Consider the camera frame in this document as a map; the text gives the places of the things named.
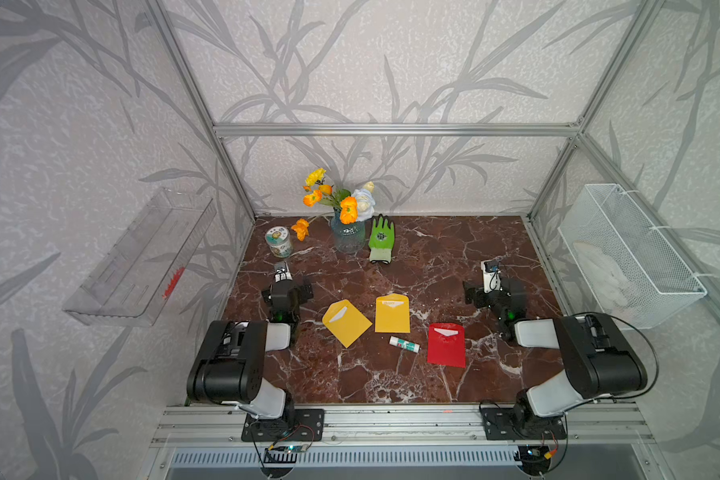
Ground white green glue stick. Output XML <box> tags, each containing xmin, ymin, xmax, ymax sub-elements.
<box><xmin>389</xmin><ymin>336</ymin><xmax>420</xmax><ymax>353</ymax></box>

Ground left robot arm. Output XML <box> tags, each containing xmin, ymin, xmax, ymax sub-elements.
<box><xmin>186</xmin><ymin>278</ymin><xmax>313</xmax><ymax>425</ymax></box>

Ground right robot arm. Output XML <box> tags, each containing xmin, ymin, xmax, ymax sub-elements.
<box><xmin>463</xmin><ymin>281</ymin><xmax>648</xmax><ymax>424</ymax></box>

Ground tilted yellow envelope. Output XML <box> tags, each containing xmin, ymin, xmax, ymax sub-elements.
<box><xmin>322</xmin><ymin>300</ymin><xmax>371</xmax><ymax>348</ymax></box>

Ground red envelope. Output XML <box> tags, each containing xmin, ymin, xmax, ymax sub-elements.
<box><xmin>427</xmin><ymin>323</ymin><xmax>466</xmax><ymax>368</ymax></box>

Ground upright yellow envelope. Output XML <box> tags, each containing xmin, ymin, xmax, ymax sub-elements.
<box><xmin>375</xmin><ymin>294</ymin><xmax>410</xmax><ymax>333</ymax></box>

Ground small printed tin can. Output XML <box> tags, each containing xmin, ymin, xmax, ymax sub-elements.
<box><xmin>265</xmin><ymin>226</ymin><xmax>293</xmax><ymax>258</ymax></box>

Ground blue glass vase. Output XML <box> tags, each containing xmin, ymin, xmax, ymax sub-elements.
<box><xmin>330</xmin><ymin>209</ymin><xmax>366</xmax><ymax>254</ymax></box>

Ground white cloth in basket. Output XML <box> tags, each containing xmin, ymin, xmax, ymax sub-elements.
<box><xmin>573</xmin><ymin>241</ymin><xmax>632</xmax><ymax>310</ymax></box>

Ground green work glove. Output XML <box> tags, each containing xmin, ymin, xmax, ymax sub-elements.
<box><xmin>369</xmin><ymin>215</ymin><xmax>395</xmax><ymax>264</ymax></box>

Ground orange yellow artificial flowers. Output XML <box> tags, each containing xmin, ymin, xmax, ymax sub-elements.
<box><xmin>302</xmin><ymin>168</ymin><xmax>376</xmax><ymax>224</ymax></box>

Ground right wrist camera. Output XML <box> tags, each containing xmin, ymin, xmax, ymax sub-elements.
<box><xmin>480</xmin><ymin>260</ymin><xmax>502</xmax><ymax>293</ymax></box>

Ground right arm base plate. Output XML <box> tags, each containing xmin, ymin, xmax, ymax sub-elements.
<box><xmin>478</xmin><ymin>403</ymin><xmax>568</xmax><ymax>441</ymax></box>

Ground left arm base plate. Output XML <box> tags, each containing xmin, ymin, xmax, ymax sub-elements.
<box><xmin>241</xmin><ymin>408</ymin><xmax>325</xmax><ymax>443</ymax></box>

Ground white wire mesh basket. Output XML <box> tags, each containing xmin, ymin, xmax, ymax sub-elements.
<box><xmin>558</xmin><ymin>183</ymin><xmax>707</xmax><ymax>330</ymax></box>

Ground clear plastic wall tray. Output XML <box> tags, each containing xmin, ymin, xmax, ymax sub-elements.
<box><xmin>62</xmin><ymin>187</ymin><xmax>217</xmax><ymax>327</ymax></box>

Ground aluminium front rail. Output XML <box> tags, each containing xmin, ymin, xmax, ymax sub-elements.
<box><xmin>149</xmin><ymin>402</ymin><xmax>656</xmax><ymax>448</ymax></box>

